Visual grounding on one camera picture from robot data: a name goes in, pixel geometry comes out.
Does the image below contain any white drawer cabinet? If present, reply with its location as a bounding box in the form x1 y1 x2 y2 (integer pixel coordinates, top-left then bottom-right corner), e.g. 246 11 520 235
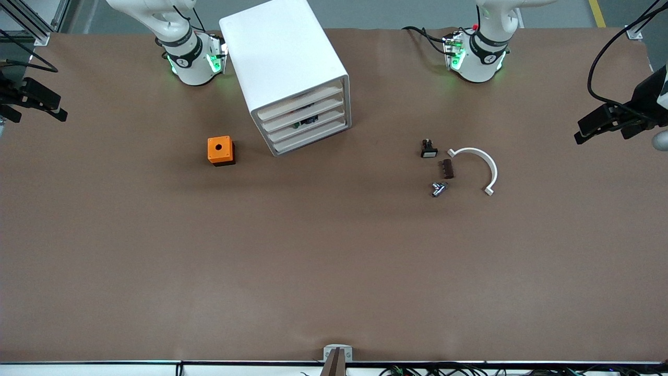
219 0 351 157

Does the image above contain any white semicircular pipe clamp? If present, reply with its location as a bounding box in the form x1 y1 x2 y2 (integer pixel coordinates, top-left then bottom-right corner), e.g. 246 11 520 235
447 147 498 196

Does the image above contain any white table edge rail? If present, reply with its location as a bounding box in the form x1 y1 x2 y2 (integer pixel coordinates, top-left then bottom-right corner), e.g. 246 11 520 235
0 360 668 376

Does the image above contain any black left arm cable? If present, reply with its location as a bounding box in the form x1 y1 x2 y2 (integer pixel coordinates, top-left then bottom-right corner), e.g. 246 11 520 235
587 0 668 113

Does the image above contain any aluminium frame profile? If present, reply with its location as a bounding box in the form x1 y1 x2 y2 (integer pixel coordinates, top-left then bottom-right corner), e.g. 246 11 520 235
626 0 668 40
0 0 71 46

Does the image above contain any dark brown mounting post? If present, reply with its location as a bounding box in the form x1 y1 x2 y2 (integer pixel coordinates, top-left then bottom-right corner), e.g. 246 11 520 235
320 347 347 376

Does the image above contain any orange box with hole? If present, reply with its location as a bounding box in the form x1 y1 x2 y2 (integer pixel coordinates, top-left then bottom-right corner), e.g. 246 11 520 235
207 136 236 167

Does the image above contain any brown table cover mat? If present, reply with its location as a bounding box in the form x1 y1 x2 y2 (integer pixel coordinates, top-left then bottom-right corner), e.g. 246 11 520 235
0 26 668 363

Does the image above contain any grey metal edge bracket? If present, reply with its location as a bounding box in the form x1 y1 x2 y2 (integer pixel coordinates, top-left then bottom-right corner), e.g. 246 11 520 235
324 344 353 362

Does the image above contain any tangled black cable bundle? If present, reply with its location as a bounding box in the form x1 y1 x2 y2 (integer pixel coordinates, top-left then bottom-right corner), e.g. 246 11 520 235
300 363 668 376

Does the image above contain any black base power cable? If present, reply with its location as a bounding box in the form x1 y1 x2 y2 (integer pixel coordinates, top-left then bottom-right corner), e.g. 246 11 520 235
402 25 450 55

